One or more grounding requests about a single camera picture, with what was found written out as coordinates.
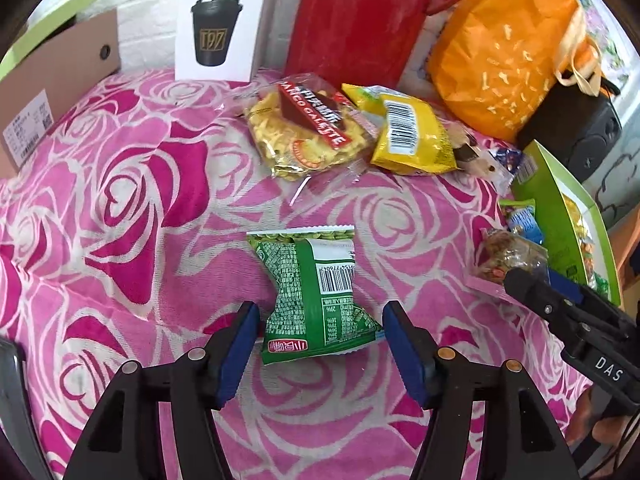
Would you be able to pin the orange tote bag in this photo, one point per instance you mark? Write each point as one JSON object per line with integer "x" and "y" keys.
{"x": 496, "y": 60}

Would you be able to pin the green box lid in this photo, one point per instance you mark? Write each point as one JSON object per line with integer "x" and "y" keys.
{"x": 40, "y": 32}

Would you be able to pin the green striped snack packet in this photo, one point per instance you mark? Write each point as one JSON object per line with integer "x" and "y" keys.
{"x": 315, "y": 313}

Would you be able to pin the pink edged nut packet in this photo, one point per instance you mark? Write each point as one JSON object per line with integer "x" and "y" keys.
{"x": 500, "y": 252}

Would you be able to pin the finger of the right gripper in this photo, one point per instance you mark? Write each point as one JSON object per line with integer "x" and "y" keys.
{"x": 530, "y": 291}
{"x": 565, "y": 291}

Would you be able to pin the yellow barcode snack packet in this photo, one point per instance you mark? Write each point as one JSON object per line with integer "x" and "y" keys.
{"x": 412, "y": 140}

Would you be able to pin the blue small snack packet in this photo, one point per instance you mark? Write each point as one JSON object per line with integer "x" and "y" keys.
{"x": 520, "y": 218}

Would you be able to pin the red thermos jug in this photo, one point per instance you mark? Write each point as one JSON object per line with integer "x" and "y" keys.
{"x": 363, "y": 42}

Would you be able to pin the brown cardboard box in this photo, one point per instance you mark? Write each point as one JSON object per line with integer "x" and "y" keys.
{"x": 50, "y": 81}

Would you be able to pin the black speaker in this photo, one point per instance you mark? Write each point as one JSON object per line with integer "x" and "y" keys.
{"x": 578, "y": 130}

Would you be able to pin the blue white small packet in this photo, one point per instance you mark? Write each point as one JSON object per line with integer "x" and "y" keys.
{"x": 497, "y": 166}

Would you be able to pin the person right hand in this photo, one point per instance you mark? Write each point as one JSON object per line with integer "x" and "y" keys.
{"x": 608, "y": 431}

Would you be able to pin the pink rose tablecloth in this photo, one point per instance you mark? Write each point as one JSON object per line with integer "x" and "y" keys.
{"x": 123, "y": 238}

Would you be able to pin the green white open box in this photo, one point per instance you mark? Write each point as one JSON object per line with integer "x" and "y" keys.
{"x": 575, "y": 236}

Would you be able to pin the yellow galette cookie bag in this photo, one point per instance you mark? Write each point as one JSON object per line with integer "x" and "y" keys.
{"x": 312, "y": 138}

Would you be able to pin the black smartphone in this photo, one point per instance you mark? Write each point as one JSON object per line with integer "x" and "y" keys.
{"x": 16, "y": 415}

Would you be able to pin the white cup picture box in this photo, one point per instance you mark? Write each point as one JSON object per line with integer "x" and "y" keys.
{"x": 221, "y": 40}

